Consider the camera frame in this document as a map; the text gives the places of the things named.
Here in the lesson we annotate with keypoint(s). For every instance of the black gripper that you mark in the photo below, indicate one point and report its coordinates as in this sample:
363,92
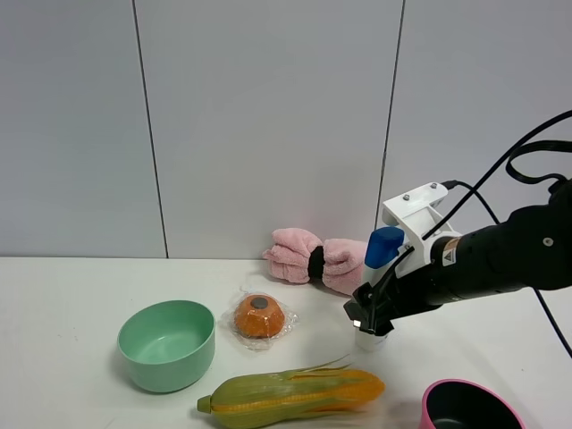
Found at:
394,298

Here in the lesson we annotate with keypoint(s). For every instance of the white shampoo bottle blue cap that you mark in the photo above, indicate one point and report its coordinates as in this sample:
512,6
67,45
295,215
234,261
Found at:
382,248

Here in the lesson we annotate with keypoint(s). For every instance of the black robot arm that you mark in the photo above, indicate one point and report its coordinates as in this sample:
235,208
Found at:
531,249

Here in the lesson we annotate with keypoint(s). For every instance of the pink folded towel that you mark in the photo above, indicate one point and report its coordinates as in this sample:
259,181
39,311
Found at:
297,256

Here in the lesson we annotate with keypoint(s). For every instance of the wrapped orange toy half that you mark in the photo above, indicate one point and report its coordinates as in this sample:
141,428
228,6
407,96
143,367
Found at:
256,320

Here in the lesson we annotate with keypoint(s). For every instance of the pink black pot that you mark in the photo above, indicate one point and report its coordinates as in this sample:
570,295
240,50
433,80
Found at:
454,403

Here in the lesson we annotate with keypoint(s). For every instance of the toy corn cob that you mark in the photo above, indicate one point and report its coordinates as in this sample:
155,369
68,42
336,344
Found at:
260,400

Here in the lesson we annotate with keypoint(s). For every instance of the green plastic bowl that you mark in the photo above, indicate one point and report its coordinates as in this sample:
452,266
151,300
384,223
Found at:
168,346

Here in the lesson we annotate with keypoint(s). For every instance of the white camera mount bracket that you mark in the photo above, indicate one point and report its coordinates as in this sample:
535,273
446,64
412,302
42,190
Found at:
415,213

